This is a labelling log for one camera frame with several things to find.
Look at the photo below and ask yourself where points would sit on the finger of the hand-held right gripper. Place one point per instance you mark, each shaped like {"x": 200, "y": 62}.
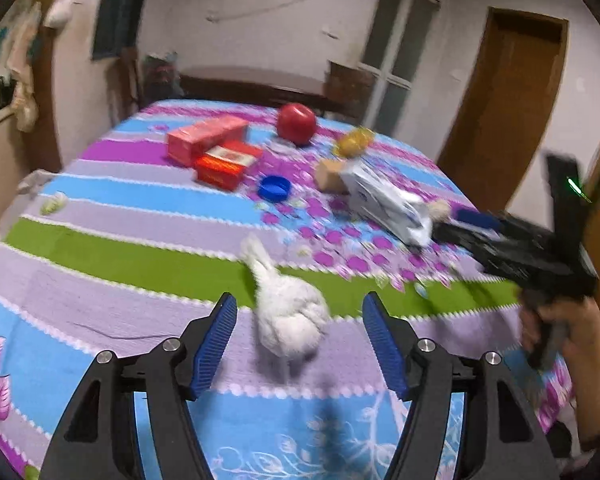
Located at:
{"x": 475, "y": 218}

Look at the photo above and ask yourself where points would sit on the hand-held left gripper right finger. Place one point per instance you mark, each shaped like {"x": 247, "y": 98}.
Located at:
{"x": 385, "y": 345}

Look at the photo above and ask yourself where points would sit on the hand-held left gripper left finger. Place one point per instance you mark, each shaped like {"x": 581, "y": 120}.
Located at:
{"x": 212, "y": 345}

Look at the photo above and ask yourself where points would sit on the white sock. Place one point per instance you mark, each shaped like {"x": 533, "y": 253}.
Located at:
{"x": 285, "y": 310}

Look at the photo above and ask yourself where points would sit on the silver grey packet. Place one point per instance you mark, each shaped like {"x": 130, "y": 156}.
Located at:
{"x": 385, "y": 202}

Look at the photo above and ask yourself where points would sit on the person's right hand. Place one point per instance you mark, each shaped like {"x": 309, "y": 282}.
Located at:
{"x": 565, "y": 320}

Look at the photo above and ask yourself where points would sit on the floral striped tablecloth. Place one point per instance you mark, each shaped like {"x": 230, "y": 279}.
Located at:
{"x": 180, "y": 260}

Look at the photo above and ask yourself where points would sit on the brown wooden door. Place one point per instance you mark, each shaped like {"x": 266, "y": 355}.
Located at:
{"x": 510, "y": 95}

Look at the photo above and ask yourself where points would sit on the yellow snack packet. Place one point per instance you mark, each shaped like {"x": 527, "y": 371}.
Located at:
{"x": 352, "y": 142}

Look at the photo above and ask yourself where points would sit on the blue bottle cap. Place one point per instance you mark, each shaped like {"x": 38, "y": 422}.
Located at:
{"x": 275, "y": 188}

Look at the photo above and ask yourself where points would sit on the small red box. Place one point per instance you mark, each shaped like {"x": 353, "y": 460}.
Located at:
{"x": 227, "y": 165}

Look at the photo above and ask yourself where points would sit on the glass double door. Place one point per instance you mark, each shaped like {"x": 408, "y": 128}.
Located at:
{"x": 397, "y": 55}

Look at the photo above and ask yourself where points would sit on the red apple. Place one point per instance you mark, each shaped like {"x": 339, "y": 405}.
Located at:
{"x": 296, "y": 123}

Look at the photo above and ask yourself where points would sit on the long red box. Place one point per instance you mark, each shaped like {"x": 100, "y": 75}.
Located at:
{"x": 207, "y": 137}

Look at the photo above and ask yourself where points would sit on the clear plastic bag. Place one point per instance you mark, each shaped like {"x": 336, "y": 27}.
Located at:
{"x": 32, "y": 182}

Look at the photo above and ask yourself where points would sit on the dark wooden dining table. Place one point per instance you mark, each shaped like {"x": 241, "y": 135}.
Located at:
{"x": 260, "y": 85}

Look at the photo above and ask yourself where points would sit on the dark patterned bag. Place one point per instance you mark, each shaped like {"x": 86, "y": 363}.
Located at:
{"x": 161, "y": 76}

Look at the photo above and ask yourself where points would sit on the kitchen counter cabinet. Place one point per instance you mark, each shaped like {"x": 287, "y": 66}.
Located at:
{"x": 0, "y": 160}

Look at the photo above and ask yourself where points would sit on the hanging beige bag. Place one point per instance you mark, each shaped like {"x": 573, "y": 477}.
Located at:
{"x": 25, "y": 107}

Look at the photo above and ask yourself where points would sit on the dark window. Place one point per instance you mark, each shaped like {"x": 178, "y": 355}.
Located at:
{"x": 120, "y": 10}

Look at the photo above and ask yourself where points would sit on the hanging pink cloth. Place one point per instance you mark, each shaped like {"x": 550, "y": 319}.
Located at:
{"x": 22, "y": 45}

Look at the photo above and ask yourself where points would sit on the hanging white plastic bag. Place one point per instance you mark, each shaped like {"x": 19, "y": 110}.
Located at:
{"x": 60, "y": 10}

